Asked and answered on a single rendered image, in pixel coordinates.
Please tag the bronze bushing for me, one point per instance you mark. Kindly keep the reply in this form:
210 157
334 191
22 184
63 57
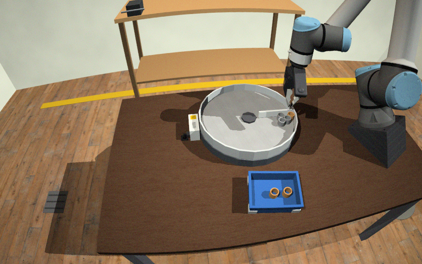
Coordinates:
291 114
285 194
272 195

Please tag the grey metal ring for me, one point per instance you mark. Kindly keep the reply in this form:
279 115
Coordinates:
280 114
281 122
288 119

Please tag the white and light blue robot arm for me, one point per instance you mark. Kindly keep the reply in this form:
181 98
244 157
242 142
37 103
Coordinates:
393 84

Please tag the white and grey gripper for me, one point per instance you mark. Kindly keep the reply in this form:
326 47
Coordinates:
289 84

